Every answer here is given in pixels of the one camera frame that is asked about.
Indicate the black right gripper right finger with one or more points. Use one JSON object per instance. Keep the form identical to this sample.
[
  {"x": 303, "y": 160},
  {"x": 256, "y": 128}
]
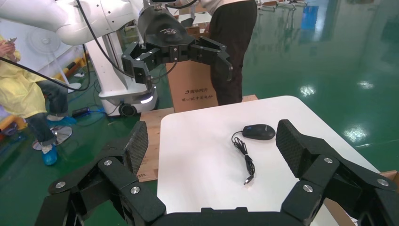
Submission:
[{"x": 321, "y": 170}]

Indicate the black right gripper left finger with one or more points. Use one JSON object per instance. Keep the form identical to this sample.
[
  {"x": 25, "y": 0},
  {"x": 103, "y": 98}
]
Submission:
[{"x": 118, "y": 174}]

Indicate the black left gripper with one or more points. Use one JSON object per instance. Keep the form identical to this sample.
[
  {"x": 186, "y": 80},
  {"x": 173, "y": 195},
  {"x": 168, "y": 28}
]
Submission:
[{"x": 165, "y": 34}]

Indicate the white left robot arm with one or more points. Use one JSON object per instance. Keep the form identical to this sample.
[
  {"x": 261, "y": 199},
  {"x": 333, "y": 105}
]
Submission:
[{"x": 93, "y": 15}]

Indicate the large printed cardboard box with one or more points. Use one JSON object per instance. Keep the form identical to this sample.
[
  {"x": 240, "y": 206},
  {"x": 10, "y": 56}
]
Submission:
[{"x": 193, "y": 87}]

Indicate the person in black trousers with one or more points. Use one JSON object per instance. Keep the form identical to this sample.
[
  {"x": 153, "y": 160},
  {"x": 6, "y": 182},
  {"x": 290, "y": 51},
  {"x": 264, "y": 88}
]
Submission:
[{"x": 230, "y": 37}]

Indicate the white robot body with base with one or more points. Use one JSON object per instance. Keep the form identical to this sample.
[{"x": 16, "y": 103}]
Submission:
[{"x": 115, "y": 84}]

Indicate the chrome stool base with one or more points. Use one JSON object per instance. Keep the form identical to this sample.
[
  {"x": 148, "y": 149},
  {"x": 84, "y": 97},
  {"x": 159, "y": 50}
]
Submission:
[{"x": 62, "y": 132}]

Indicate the black power adapter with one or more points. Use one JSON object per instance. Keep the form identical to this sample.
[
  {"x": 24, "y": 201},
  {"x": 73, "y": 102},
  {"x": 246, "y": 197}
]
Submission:
[{"x": 81, "y": 111}]

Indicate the person yellow gown blue jeans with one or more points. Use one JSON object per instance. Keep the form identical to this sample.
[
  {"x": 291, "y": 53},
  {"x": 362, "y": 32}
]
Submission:
[{"x": 18, "y": 90}]

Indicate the white standing fan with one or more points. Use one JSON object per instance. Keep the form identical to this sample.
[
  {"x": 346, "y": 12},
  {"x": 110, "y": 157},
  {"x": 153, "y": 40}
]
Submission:
[{"x": 43, "y": 40}]

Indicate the small handheld device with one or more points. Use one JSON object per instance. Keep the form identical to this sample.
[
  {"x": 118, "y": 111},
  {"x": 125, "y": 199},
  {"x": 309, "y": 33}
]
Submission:
[{"x": 11, "y": 40}]

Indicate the yellow floor guard rail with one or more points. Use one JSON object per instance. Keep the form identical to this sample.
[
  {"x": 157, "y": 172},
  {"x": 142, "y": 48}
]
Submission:
[{"x": 70, "y": 67}]

